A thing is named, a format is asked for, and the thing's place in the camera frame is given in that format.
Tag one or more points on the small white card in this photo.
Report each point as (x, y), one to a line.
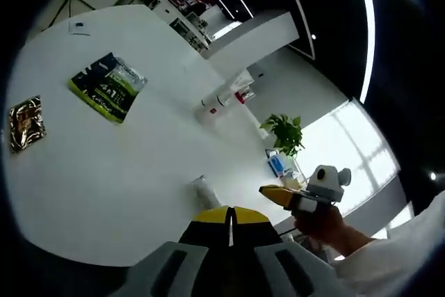
(79, 28)

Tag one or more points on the white skincare tube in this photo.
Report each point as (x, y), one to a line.
(212, 101)

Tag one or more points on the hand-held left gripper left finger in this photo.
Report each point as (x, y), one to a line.
(205, 231)

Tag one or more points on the yellow cup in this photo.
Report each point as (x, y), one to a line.
(291, 182)

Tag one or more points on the person's white shirt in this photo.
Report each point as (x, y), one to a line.
(400, 262)

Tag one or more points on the green black pouch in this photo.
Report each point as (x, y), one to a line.
(104, 88)

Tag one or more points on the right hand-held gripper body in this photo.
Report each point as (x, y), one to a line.
(327, 185)

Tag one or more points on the red collar skincare bottle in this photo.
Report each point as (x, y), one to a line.
(240, 97)

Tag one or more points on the gold foil packet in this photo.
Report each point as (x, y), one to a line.
(27, 124)

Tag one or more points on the long white counter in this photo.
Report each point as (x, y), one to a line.
(156, 1)

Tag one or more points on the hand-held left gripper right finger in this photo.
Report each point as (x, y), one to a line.
(253, 231)

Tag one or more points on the clear skincare bottle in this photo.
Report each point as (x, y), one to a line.
(203, 191)

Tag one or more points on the blue white packet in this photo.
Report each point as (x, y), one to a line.
(277, 164)

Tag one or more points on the person's right hand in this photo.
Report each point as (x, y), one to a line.
(320, 224)

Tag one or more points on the green potted plant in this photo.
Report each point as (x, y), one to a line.
(285, 133)

